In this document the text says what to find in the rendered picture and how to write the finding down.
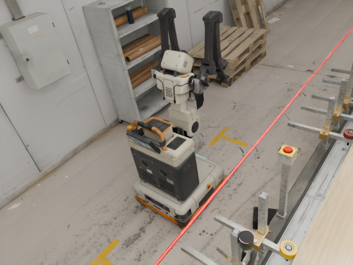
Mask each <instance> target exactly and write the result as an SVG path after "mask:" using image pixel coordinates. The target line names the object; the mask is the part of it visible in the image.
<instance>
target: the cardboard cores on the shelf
mask: <svg viewBox="0 0 353 265"><path fill-rule="evenodd" d="M147 12H148V9H147V7H146V6H139V7H136V8H134V9H132V14H133V19H135V18H137V17H139V16H141V15H143V14H146V13H147ZM113 19H114V22H115V26H116V27H118V26H120V25H122V24H124V23H126V22H128V17H127V13H126V12H125V13H123V14H121V15H119V16H116V17H114V18H113ZM160 45H161V35H160V34H159V35H157V36H155V34H152V35H150V34H146V35H144V36H142V37H140V38H138V39H136V40H134V41H132V42H130V43H128V44H126V45H124V46H122V47H121V48H122V52H123V56H124V59H125V60H127V62H131V61H133V60H134V59H136V58H138V57H140V56H142V55H143V54H145V53H147V52H149V51H151V50H152V49H154V48H156V47H158V46H160ZM157 64H158V62H157V60H153V61H152V62H150V63H148V64H146V65H145V66H143V67H141V68H140V69H138V70H136V71H135V72H133V73H131V74H130V75H129V77H130V81H131V85H132V89H134V88H136V87H137V86H138V85H140V84H141V83H143V82H144V81H146V80H147V79H148V78H150V77H151V76H152V74H151V70H150V69H151V68H154V69H155V67H156V65H157Z"/></svg>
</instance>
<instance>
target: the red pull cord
mask: <svg viewBox="0 0 353 265"><path fill-rule="evenodd" d="M352 29H353V27H352V28H351V29H350V31H349V32H348V33H347V34H346V35H345V36H344V38H343V39H342V40H341V41H340V42H339V44H338V45H337V46H336V47H335V48H334V50H333V51H332V52H331V53H330V54H329V55H328V57H327V58H326V59H325V60H324V61H323V63H322V64H321V65H320V66H319V67H318V68H317V70H316V71H315V72H314V73H313V74H312V76H311V77H310V78H309V80H308V81H307V82H306V83H305V84H304V86H303V87H302V88H301V89H300V90H299V91H298V93H297V94H296V95H295V96H294V97H293V99H292V100H291V101H290V102H289V103H288V105H287V106H286V107H285V108H284V109H283V111H282V112H281V113H280V114H279V115H278V116H277V118H276V119H275V120H274V121H273V122H272V124H271V125H270V126H269V127H268V128H267V130H266V131H265V132H264V133H263V134H262V135H261V137H260V138H259V139H258V141H257V142H256V143H255V144H254V145H253V147H252V148H251V149H250V150H249V151H248V152H247V154H246V155H245V156H244V157H243V158H242V160H241V161H240V162H239V163H238V164H237V166H236V167H235V168H234V169H233V170H232V171H231V173H230V174H229V175H228V176H227V177H226V179H225V180H224V181H223V182H222V183H221V185H220V186H219V187H218V188H217V189H216V191H215V192H214V193H213V194H212V196H211V197H210V198H209V199H208V200H207V202H206V203H205V204H204V205H203V206H202V208H201V209H200V210H199V211H198V212H197V213H196V215H195V216H194V217H193V218H192V219H191V221H190V222H189V223H188V224H187V225H186V226H185V228H184V229H183V230H182V231H181V232H180V234H179V235H178V236H177V237H176V238H175V240H174V241H173V242H172V243H171V244H170V245H169V247H168V248H167V249H166V251H165V252H164V253H163V254H162V255H161V257H160V258H159V259H158V260H157V261H156V263H155V264H154V265H159V263H160V262H161V261H162V260H163V258H164V257H165V256H166V255H167V254H168V253H169V251H170V250H171V249H172V248H173V246H174V245H175V244H176V243H177V242H178V241H179V239H180V238H181V237H182V236H183V234H184V233H185V232H186V231H187V230H188V228H189V227H190V226H191V224H192V223H193V222H194V221H195V220H196V218H197V217H198V216H199V215H200V214H201V212H202V211H203V210H204V209H205V208H206V206H207V205H208V204H209V203H210V202H211V200H212V199H213V198H214V197H215V195H216V194H217V193H218V192H219V191H220V190H221V188H222V187H223V186H224V185H225V183H226V182H227V181H228V180H229V179H230V177H231V176H232V175H233V174H234V173H235V171H236V170H237V169H238V167H239V166H240V165H241V164H242V163H243V161H244V160H245V159H246V158H247V157H248V155H249V154H250V153H251V152H252V151H253V149H254V148H255V147H256V146H257V145H258V143H259V142H260V141H261V140H262V139H263V137H264V136H265V135H266V134H267V133H268V131H269V130H270V129H271V128H272V126H273V125H274V124H275V123H276V122H277V121H278V119H279V118H280V116H281V115H282V114H283V113H284V112H285V110H286V109H287V108H288V107H289V106H290V104H291V103H292V102H293V101H294V100H295V98H296V97H297V96H298V95H299V94H300V92H301V91H302V90H303V89H304V88H305V86H306V85H307V84H308V83H309V82H310V80H311V79H312V78H313V77H314V76H315V74H316V73H317V72H318V71H319V70H320V68H321V67H322V66H323V64H324V63H325V62H326V61H327V59H328V58H329V57H330V56H331V55H332V53H333V52H334V51H335V50H336V49H337V47H338V46H339V45H340V44H341V43H342V41H343V40H344V39H345V38H346V37H347V35H348V34H349V33H350V32H351V31H352Z"/></svg>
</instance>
